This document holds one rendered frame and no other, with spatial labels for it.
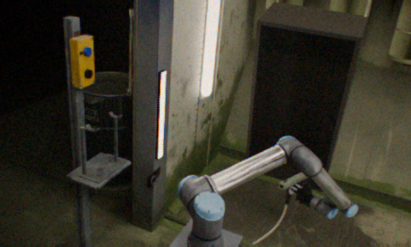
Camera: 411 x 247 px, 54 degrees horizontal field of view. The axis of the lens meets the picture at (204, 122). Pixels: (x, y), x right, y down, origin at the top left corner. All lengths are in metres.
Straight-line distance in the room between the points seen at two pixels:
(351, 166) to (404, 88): 0.85
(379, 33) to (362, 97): 0.58
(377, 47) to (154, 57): 2.24
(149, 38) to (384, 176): 2.41
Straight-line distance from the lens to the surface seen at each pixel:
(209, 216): 1.95
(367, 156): 3.90
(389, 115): 3.98
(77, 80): 2.20
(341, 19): 2.63
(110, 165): 2.45
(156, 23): 2.46
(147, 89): 2.61
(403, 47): 3.64
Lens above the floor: 2.09
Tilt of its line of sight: 25 degrees down
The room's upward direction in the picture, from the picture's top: 5 degrees clockwise
